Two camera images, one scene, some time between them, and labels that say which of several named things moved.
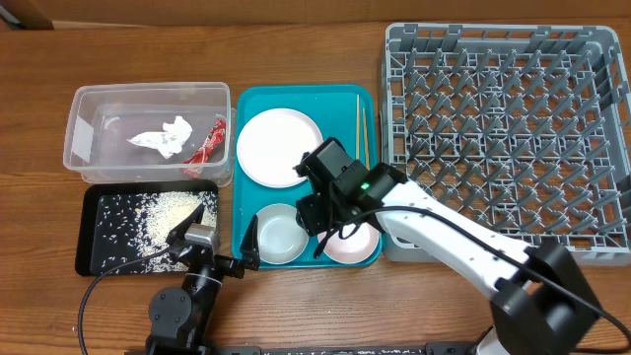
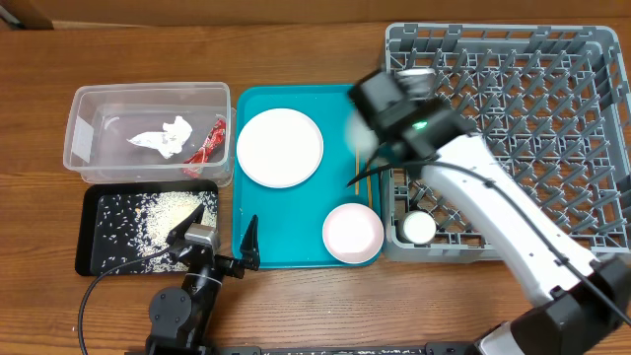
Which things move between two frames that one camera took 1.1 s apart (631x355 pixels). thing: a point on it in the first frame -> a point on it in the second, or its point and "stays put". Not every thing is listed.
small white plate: x=357 y=247 stays put
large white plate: x=272 y=143 stays put
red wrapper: x=194 y=166 stays put
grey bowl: x=281 y=238 -> x=361 y=139
